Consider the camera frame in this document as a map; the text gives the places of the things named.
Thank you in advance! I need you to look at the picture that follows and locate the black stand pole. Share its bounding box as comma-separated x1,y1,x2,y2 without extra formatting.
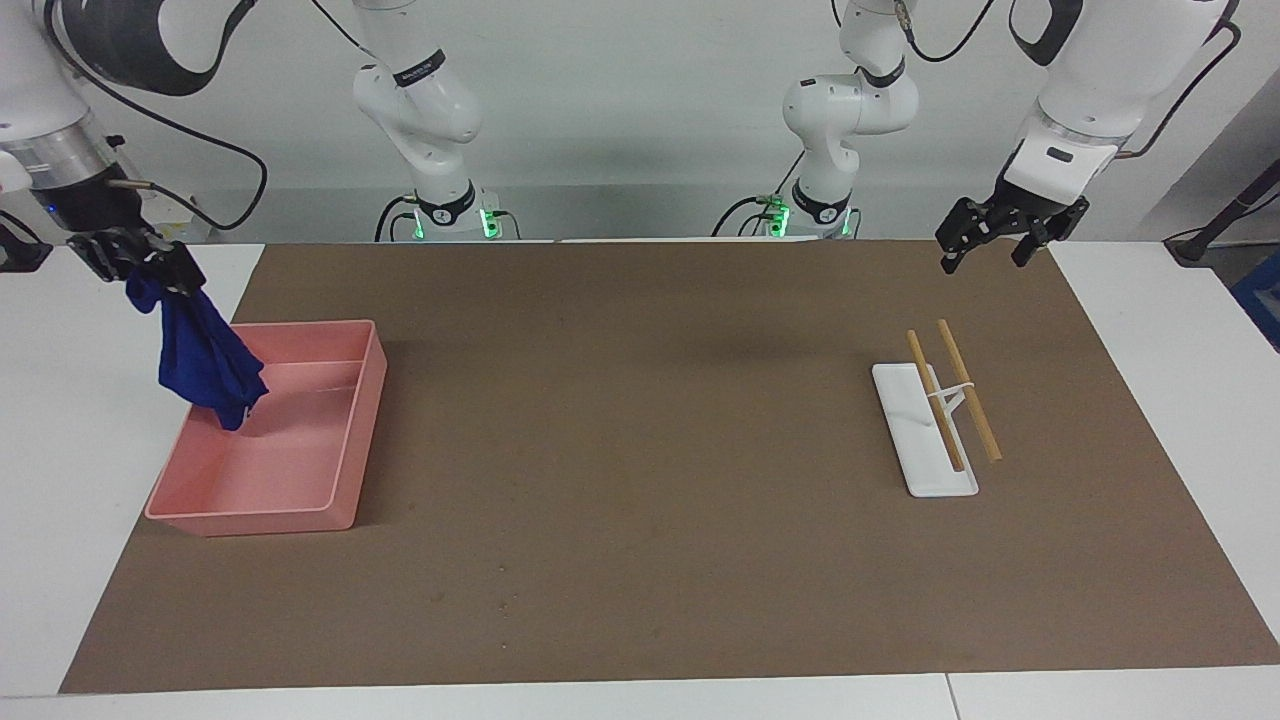
1164,158,1280,267

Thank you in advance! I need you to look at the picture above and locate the black left base cable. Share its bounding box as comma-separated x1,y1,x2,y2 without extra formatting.
711,150,807,239

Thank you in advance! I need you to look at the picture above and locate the brown table mat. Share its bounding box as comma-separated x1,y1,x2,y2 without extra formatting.
57,239,1280,696

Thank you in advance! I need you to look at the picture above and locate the black clamp mount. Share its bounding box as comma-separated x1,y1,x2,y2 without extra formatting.
0,209,54,274

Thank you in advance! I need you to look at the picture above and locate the black base cable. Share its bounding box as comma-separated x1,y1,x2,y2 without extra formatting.
711,150,807,239
374,194,422,244

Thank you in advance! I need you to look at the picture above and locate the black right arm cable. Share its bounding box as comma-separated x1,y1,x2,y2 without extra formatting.
40,0,270,232

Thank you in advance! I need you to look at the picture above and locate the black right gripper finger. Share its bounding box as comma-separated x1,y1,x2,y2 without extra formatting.
129,233,207,301
67,238,128,285

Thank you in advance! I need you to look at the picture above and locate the blue crate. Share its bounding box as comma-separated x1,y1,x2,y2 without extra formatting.
1231,250,1280,353

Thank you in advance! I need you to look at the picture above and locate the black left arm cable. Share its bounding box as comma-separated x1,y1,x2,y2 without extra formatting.
1114,19,1244,160

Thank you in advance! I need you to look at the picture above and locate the white towel rack base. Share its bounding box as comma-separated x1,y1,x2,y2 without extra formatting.
871,361,980,499

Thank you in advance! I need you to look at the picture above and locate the blue towel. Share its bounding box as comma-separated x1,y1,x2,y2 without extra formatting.
124,270,270,434

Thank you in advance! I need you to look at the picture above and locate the pink plastic bin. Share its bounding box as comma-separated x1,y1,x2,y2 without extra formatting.
144,319,389,539

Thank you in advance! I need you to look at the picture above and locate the wooden dowel rod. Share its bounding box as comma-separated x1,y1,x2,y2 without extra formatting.
935,319,1003,464
906,329,967,474

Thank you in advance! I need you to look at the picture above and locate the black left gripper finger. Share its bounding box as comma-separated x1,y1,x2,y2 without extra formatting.
935,198,1007,278
1011,196,1092,270

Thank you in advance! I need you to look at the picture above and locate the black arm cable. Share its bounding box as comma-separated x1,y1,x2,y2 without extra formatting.
40,0,270,232
1114,19,1244,160

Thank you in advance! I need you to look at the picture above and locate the black right base cable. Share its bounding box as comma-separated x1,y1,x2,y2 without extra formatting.
374,194,422,244

